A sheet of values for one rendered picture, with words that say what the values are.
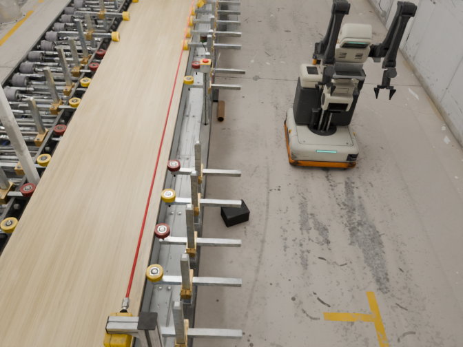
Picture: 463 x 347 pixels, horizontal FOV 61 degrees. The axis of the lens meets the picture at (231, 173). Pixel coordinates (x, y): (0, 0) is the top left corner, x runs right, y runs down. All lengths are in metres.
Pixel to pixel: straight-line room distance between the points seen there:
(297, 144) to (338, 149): 0.37
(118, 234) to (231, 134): 2.26
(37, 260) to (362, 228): 2.45
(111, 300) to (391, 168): 2.99
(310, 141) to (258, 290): 1.49
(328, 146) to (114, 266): 2.32
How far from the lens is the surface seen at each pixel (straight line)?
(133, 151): 2.53
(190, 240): 2.03
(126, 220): 2.14
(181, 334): 1.74
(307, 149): 3.61
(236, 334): 1.85
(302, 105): 3.70
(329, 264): 3.14
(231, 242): 2.11
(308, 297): 2.95
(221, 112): 4.25
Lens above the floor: 2.53
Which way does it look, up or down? 44 degrees down
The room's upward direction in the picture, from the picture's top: 4 degrees clockwise
